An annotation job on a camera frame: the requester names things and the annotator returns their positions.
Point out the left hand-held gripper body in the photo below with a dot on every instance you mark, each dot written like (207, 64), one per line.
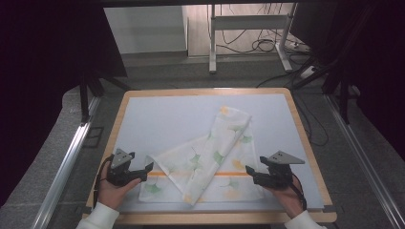
(120, 165)

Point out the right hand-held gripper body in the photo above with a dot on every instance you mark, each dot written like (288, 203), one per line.
(280, 168)

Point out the white ginkgo leaf print cloth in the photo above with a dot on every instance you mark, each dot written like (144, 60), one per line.
(203, 152)

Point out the person's left hand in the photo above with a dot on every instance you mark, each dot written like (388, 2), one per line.
(111, 191)

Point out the person's right hand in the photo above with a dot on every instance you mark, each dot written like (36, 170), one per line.
(288, 198)

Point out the black floor plate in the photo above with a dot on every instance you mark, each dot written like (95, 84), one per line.
(94, 136)

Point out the pale blue table mat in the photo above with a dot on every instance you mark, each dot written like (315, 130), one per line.
(165, 120)

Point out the black metal stand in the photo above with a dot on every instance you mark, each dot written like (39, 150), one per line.
(84, 101)
(344, 95)

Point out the white power strip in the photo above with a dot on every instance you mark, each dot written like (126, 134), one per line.
(308, 72)

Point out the black curtain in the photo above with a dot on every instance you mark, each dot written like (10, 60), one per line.
(382, 63)
(38, 79)

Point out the white panel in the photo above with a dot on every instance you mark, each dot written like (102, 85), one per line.
(143, 28)

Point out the aluminium floor rail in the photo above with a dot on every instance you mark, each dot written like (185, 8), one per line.
(366, 165)
(67, 162)

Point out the white metal desk frame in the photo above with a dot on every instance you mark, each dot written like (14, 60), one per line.
(245, 22)

